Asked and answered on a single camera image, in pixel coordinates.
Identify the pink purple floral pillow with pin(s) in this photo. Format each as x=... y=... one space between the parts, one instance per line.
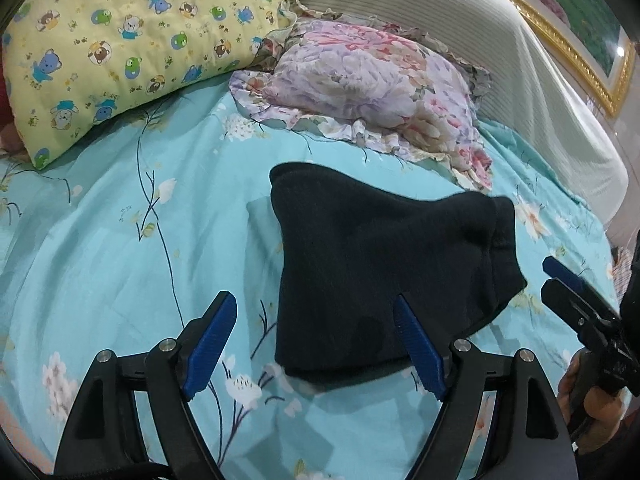
x=383 y=87

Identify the plaid cloth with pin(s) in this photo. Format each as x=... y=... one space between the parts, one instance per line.
x=620 y=270

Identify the yellow cartoon print pillow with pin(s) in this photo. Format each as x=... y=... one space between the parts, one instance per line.
x=72 y=64

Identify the red cloth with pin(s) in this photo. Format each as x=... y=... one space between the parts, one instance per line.
x=6 y=115

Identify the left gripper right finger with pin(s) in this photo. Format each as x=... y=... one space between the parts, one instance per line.
x=425 y=343

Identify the white striped headboard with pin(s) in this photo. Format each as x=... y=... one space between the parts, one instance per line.
x=528 y=92

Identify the gold framed landscape painting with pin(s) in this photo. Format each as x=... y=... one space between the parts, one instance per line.
x=591 y=43

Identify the black pants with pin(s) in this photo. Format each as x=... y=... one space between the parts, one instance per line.
x=349 y=250

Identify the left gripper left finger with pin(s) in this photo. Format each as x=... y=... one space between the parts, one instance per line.
x=201 y=344

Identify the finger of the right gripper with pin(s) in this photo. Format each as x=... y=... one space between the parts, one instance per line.
x=577 y=309
x=556 y=269

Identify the right hand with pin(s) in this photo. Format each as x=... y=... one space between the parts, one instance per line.
x=606 y=411

